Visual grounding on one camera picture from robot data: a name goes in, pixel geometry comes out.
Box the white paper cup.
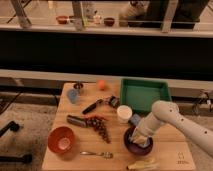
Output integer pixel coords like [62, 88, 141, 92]
[117, 105, 132, 123]

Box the yellow corn husk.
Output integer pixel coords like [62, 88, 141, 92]
[127, 159, 158, 170]

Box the black floor bar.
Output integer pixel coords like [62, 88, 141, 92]
[0, 154, 32, 164]

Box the dark red background bowl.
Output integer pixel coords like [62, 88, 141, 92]
[104, 17, 115, 27]

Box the bunch of dark grapes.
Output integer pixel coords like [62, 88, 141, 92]
[92, 118, 110, 143]

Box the silver metal spoon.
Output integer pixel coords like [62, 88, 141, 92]
[80, 151, 113, 159]

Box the green plastic tray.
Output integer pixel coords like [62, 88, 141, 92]
[120, 78, 172, 114]

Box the blue sponge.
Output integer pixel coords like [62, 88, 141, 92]
[129, 114, 141, 126]

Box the red chili pepper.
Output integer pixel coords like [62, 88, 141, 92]
[84, 114, 107, 121]

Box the purple bowl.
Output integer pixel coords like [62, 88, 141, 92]
[123, 126, 153, 156]

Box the black lever handle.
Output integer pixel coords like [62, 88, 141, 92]
[0, 121, 20, 137]

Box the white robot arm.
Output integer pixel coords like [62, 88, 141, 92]
[132, 100, 213, 153]

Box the orange fruit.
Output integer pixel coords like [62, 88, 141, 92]
[97, 80, 107, 90]

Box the light blue plastic cup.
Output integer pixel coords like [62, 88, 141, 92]
[67, 89, 78, 104]

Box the orange red bowl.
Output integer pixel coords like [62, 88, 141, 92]
[47, 126, 75, 154]

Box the black handled can opener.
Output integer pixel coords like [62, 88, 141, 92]
[67, 115, 88, 128]

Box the black handled peeler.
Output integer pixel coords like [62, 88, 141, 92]
[82, 96, 120, 114]

